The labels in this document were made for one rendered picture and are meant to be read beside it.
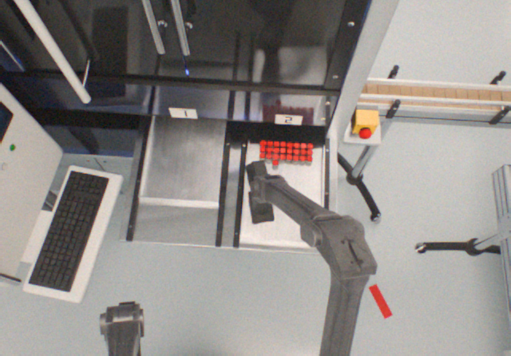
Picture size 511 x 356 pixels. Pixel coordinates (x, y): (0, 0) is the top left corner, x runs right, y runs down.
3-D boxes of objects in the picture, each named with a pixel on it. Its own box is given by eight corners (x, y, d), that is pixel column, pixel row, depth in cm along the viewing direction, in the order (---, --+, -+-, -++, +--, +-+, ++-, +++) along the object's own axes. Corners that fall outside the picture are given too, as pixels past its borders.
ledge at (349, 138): (342, 108, 173) (343, 106, 172) (378, 111, 173) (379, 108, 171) (342, 144, 168) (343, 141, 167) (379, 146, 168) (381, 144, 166)
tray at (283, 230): (248, 144, 166) (248, 140, 163) (323, 148, 166) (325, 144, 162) (240, 239, 154) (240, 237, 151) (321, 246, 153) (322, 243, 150)
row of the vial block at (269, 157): (259, 157, 164) (259, 152, 160) (311, 160, 164) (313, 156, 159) (259, 163, 163) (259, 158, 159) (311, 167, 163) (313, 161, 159)
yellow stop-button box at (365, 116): (351, 114, 162) (355, 104, 155) (373, 116, 161) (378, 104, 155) (351, 134, 159) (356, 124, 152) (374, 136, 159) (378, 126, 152)
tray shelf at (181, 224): (142, 111, 173) (141, 108, 171) (336, 123, 171) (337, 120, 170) (119, 242, 156) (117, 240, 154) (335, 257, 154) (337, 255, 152)
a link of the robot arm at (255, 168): (255, 191, 126) (285, 187, 129) (247, 152, 131) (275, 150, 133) (244, 207, 137) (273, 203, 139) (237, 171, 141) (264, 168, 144)
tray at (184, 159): (155, 109, 171) (153, 104, 168) (227, 114, 171) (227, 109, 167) (140, 200, 159) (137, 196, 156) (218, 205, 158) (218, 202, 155)
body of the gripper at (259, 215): (268, 190, 147) (269, 181, 141) (275, 221, 143) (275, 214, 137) (247, 193, 147) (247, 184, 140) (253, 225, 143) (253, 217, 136)
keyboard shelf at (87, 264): (50, 162, 175) (48, 159, 172) (124, 177, 173) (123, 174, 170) (1, 286, 159) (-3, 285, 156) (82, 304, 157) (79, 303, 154)
